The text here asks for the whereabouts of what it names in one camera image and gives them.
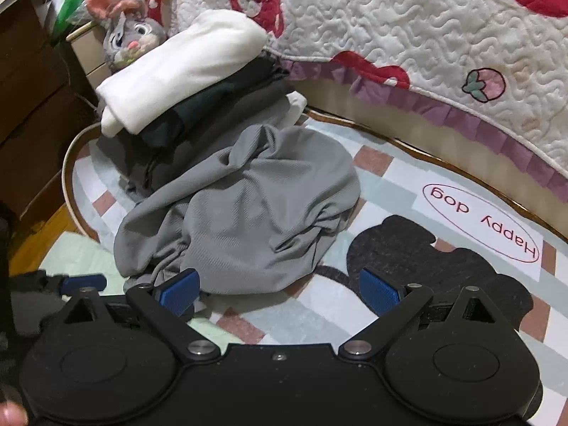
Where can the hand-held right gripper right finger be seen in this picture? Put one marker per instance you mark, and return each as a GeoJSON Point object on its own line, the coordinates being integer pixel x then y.
{"type": "Point", "coordinates": [377, 293]}

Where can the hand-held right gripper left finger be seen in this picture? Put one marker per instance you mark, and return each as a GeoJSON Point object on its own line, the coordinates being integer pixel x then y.
{"type": "Point", "coordinates": [179, 292]}

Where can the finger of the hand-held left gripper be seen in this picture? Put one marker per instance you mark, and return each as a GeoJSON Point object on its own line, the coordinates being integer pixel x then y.
{"type": "Point", "coordinates": [84, 283]}

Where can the light grey garment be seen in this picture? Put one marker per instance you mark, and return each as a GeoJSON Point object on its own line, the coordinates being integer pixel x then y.
{"type": "Point", "coordinates": [248, 213]}

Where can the pale green mat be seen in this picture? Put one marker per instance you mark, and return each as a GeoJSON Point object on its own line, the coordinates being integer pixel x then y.
{"type": "Point", "coordinates": [75, 257]}

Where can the checked printed rug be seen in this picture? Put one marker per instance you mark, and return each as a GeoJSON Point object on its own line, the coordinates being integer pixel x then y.
{"type": "Point", "coordinates": [443, 230]}

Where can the brown wooden cabinet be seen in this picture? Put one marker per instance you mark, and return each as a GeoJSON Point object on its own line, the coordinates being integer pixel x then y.
{"type": "Point", "coordinates": [31, 120]}

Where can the dark green folded garment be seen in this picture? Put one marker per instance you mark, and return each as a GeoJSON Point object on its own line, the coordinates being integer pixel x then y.
{"type": "Point", "coordinates": [208, 97]}

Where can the dark grey folded garment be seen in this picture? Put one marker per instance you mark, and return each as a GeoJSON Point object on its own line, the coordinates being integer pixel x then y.
{"type": "Point", "coordinates": [248, 106]}

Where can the white folded garment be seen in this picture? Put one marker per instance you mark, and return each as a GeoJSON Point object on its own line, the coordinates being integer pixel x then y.
{"type": "Point", "coordinates": [186, 66]}

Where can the cream drawer unit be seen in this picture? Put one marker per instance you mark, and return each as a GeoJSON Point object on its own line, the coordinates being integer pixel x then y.
{"type": "Point", "coordinates": [88, 49]}

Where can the grey plush rabbit toy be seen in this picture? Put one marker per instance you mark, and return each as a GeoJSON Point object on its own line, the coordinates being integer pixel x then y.
{"type": "Point", "coordinates": [128, 31]}

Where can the white quilted bear bedspread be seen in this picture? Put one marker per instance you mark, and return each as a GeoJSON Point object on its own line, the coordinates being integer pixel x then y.
{"type": "Point", "coordinates": [399, 31]}

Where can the beige bed frame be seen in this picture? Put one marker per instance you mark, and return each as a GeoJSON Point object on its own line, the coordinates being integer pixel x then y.
{"type": "Point", "coordinates": [399, 128]}

